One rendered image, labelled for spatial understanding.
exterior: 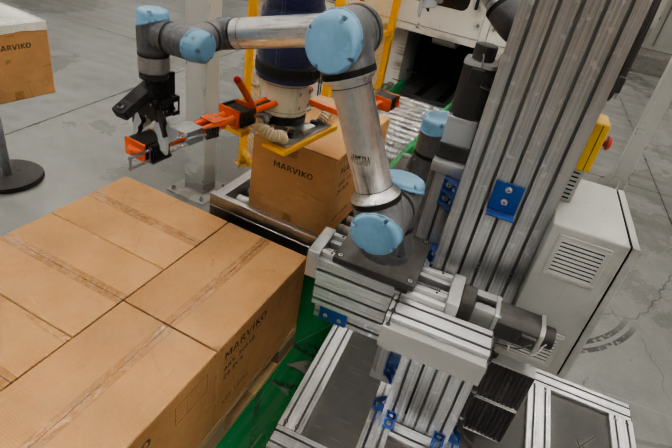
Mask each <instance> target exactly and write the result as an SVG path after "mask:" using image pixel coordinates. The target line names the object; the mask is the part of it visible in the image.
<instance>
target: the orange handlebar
mask: <svg viewBox="0 0 672 448"><path fill-rule="evenodd" d="M266 100H268V99H267V97H263V98H260V99H257V100H254V102H255V104H258V103H260V102H263V101H266ZM376 104H377V109H378V108H380V107H382V105H383V101H381V100H378V101H376ZM277 105H278V103H277V101H275V100H274V101H271V102H268V103H265V104H262V105H260V106H257V107H256V114H257V113H260V112H263V111H265V110H268V109H271V108H273V107H276V106H277ZM309 105H311V106H314V107H316V108H319V109H322V110H324V111H327V112H329V113H332V114H334V115H337V116H338V114H337V109H336V107H334V106H331V105H328V104H326V103H323V102H321V101H318V100H316V99H313V98H310V99H309ZM200 118H202V119H199V120H196V121H193V123H195V124H198V125H200V126H202V127H203V134H204V133H205V130H206V129H207V128H211V127H215V126H219V130H222V129H224V128H226V127H225V126H226V125H228V124H231V123H234V122H235V121H236V118H235V116H233V115H232V116H229V117H226V113H225V112H224V111H222V112H219V113H216V114H214V113H209V114H206V115H203V116H200ZM185 140H186V138H185V137H183V138H181V139H179V140H176V141H174V142H172V143H170V146H173V145H176V144H178V143H181V142H184V141H185ZM127 151H128V153H129V154H131V155H135V154H137V153H140V152H142V150H141V149H139V148H136V147H134V146H133V145H131V144H129V145H128V146H127Z"/></svg>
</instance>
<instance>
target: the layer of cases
mask: <svg viewBox="0 0 672 448"><path fill-rule="evenodd" d="M306 260H307V257H306V256H304V255H302V254H299V253H297V252H295V251H293V250H290V249H288V248H286V247H284V246H281V245H279V244H277V243H275V242H272V241H270V240H268V239H266V238H263V237H261V236H259V235H257V234H254V233H252V232H250V231H248V230H245V229H243V228H241V227H239V226H237V225H234V224H232V223H228V221H225V220H223V219H221V218H219V217H216V216H214V215H212V214H210V213H207V212H205V211H203V210H201V209H198V208H196V207H194V206H192V205H189V204H187V203H185V202H183V201H180V200H178V199H176V198H174V197H172V196H169V195H167V194H165V193H163V192H160V191H158V190H156V189H154V188H151V187H149V186H147V185H145V184H142V183H140V182H138V181H136V180H133V179H131V178H129V177H127V176H125V177H123V178H121V179H119V180H117V181H115V182H113V183H111V184H109V185H107V186H105V187H103V188H101V189H99V190H96V191H94V192H92V193H90V194H88V195H86V196H84V197H82V198H80V199H78V200H76V201H74V202H72V203H70V204H68V205H65V206H63V207H61V208H59V209H57V210H55V211H53V212H52V213H49V214H47V215H45V216H43V217H41V218H39V219H37V220H34V221H32V222H30V223H28V224H26V225H24V226H22V227H20V228H18V229H16V230H14V231H12V232H10V233H8V234H5V235H3V236H1V237H0V448H197V447H198V446H199V444H200V443H201V442H202V441H203V439H204V438H205V437H206V436H207V435H208V433H209V432H210V431H211V430H212V428H213V426H215V425H216V423H217V422H218V421H219V420H220V418H221V417H222V416H223V415H224V414H225V412H226V411H227V410H228V409H229V407H230V406H231V405H232V404H233V402H234V401H235V400H236V399H237V397H238V396H239V395H240V394H241V392H242V391H243V390H244V389H245V388H246V386H247V385H248V384H249V383H250V381H251V380H252V379H253V378H254V376H255V375H256V374H257V373H258V371H259V370H260V369H261V368H262V367H263V365H264V364H265V363H266V362H267V360H268V359H269V358H270V357H271V355H272V354H273V353H274V352H275V350H276V349H277V348H278V347H279V345H280V344H281V343H282V342H283V341H284V339H285V338H286V337H287V336H288V334H289V333H290V332H291V331H292V329H293V328H294V327H295V326H296V322H297V316H298V310H299V304H300V298H301V292H302V286H303V280H304V272H305V266H306Z"/></svg>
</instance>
